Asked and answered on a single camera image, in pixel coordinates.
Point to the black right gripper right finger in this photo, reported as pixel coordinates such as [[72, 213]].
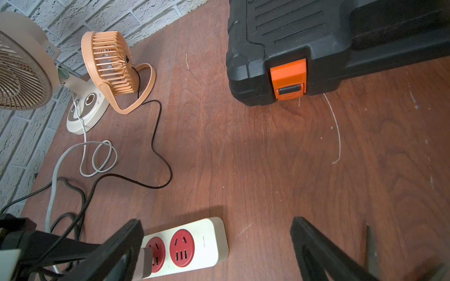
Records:
[[320, 259]]

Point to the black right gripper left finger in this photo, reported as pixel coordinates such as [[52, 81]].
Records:
[[114, 260]]

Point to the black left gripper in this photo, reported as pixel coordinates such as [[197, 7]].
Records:
[[38, 247]]

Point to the beige red power strip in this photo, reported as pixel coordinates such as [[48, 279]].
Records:
[[196, 245]]

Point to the grey usb wall adapter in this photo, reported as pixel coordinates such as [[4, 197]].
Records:
[[144, 264]]

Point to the beige raccoon desk fan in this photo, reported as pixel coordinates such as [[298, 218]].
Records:
[[30, 75]]

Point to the small orange desk fan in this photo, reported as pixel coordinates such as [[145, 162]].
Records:
[[108, 60]]

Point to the black plastic tool case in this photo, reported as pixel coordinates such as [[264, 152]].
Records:
[[281, 50]]

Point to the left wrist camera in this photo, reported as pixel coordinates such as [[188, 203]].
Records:
[[8, 263]]

